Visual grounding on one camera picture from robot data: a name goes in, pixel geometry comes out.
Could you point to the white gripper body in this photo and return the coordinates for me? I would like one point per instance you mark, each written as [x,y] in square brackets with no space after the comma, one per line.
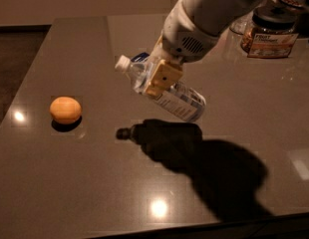
[181,43]

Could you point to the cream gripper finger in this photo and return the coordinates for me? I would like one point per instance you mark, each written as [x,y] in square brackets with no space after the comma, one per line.
[162,77]

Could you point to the clear plastic bottle blue label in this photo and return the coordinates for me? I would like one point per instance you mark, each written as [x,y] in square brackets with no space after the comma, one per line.
[181,101]

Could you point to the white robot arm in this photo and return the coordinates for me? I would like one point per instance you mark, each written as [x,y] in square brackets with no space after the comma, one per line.
[214,16]

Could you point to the dark blue snack packet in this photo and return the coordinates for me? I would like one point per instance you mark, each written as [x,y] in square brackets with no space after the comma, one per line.
[140,57]

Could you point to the nut jar with black lid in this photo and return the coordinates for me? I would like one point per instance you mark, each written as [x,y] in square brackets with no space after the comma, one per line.
[270,33]

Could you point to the orange round fruit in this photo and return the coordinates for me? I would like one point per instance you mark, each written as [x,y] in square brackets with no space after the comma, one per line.
[65,110]

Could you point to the jar of brown nuts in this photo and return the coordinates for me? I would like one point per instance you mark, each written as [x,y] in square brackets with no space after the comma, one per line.
[292,4]

